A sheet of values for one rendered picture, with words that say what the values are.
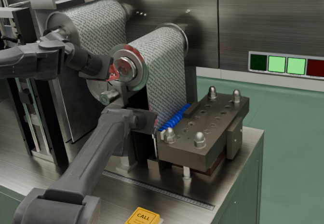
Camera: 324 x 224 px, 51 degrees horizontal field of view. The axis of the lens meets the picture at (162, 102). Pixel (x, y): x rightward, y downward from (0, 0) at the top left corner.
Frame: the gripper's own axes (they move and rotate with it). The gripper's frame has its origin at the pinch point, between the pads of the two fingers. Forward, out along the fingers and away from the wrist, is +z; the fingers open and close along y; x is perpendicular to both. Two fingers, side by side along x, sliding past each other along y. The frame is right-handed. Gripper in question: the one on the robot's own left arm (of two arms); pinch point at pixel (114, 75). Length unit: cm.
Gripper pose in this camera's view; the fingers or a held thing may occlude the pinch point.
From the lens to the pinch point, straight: 100.6
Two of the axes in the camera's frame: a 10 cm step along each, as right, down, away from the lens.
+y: 8.4, 1.0, -5.3
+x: 2.0, -9.7, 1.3
